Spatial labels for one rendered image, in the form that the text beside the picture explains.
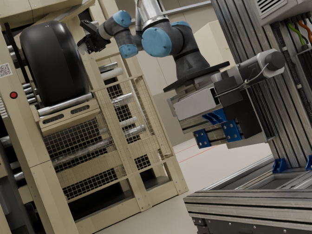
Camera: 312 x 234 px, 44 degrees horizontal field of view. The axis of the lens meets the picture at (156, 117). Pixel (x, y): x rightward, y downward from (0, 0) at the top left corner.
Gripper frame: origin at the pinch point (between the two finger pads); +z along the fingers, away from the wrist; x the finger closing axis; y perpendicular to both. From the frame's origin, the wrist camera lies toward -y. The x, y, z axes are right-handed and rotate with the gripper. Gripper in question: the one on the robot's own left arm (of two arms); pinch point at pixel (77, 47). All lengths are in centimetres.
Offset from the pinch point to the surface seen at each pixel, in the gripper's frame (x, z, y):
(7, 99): -5, 70, 1
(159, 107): 571, 454, 55
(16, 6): 37, 77, -59
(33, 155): -6, 69, 38
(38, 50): 8.4, 39.8, -14.3
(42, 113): 3, 55, 18
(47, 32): 18.9, 38.4, -23.6
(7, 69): 1, 66, -15
